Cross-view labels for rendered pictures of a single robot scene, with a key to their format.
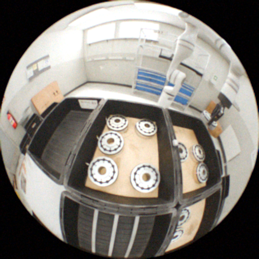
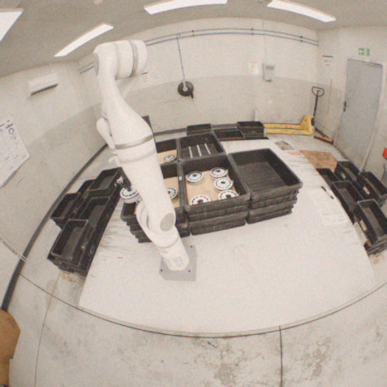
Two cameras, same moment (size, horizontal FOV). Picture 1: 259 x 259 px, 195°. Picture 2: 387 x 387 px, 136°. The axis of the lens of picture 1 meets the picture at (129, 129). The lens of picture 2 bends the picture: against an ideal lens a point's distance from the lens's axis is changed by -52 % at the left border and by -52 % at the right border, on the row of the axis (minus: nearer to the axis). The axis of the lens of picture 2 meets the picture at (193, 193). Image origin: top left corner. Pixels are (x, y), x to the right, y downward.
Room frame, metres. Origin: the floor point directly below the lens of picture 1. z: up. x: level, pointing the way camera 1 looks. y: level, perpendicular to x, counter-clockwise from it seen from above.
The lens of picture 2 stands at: (0.80, -0.10, 1.42)
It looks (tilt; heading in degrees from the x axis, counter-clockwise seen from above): 41 degrees down; 180
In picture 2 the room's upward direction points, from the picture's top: 11 degrees counter-clockwise
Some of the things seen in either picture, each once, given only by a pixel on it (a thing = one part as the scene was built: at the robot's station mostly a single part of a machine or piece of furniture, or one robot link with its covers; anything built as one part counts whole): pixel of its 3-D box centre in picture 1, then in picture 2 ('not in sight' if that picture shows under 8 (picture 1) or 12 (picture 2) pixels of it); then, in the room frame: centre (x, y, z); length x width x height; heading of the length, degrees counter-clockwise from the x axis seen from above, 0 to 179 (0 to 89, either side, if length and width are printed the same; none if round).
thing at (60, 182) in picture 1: (60, 124); (262, 168); (0.13, 0.30, 0.92); 0.40 x 0.30 x 0.02; 179
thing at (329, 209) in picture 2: not in sight; (328, 205); (0.35, 0.75, 0.70); 0.33 x 0.23 x 0.01; 170
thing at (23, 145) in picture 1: (28, 146); (347, 180); (-0.15, 1.88, 0.31); 0.40 x 0.30 x 0.34; 170
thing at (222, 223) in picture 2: not in sight; (212, 198); (0.13, 0.00, 0.76); 0.40 x 0.30 x 0.12; 179
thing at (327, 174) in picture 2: not in sight; (325, 185); (-0.22, 1.49, 0.26); 0.40 x 0.30 x 0.23; 170
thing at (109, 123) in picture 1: (117, 121); (228, 196); (0.24, 0.06, 0.86); 0.10 x 0.10 x 0.01
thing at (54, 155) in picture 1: (66, 130); (261, 175); (0.13, 0.30, 0.87); 0.40 x 0.30 x 0.11; 179
